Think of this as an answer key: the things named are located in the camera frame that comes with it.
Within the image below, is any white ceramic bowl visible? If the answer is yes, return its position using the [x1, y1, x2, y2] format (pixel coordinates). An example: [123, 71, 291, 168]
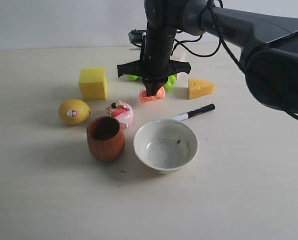
[133, 118, 199, 174]

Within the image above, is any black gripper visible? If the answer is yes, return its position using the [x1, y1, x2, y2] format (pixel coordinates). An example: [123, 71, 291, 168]
[117, 25, 191, 97]

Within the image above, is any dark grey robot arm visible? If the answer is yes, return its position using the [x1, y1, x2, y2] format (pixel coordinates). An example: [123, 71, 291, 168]
[117, 0, 298, 114]

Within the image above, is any brown wooden cup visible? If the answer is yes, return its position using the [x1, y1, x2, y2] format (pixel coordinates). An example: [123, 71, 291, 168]
[86, 116, 125, 162]

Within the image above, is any light wooden block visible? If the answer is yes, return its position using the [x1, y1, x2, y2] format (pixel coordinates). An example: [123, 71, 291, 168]
[170, 47, 187, 80]

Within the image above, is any yellow cheese wedge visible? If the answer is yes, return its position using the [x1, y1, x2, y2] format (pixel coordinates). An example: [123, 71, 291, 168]
[188, 78, 216, 100]

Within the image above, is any yellow foam cube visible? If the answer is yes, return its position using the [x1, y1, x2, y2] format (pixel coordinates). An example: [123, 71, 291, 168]
[79, 68, 108, 101]

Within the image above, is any orange putty piece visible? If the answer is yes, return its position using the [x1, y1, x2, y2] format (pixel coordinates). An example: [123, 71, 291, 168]
[139, 87, 166, 103]

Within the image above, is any yellow lemon with sticker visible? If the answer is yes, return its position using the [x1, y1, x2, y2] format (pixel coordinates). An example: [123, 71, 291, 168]
[58, 98, 91, 125]

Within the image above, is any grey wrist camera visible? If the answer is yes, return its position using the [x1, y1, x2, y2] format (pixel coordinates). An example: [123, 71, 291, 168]
[128, 29, 146, 48]

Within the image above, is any pink toy cake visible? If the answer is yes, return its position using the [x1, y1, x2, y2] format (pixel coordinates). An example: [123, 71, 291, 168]
[105, 100, 134, 130]

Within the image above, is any black and white marker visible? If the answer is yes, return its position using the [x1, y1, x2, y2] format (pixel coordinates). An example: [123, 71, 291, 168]
[172, 104, 215, 121]

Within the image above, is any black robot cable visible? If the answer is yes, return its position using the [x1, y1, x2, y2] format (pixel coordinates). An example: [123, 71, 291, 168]
[172, 0, 298, 125]

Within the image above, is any green dumbbell dog toy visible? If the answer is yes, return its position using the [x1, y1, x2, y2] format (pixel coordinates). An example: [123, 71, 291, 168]
[129, 74, 177, 91]

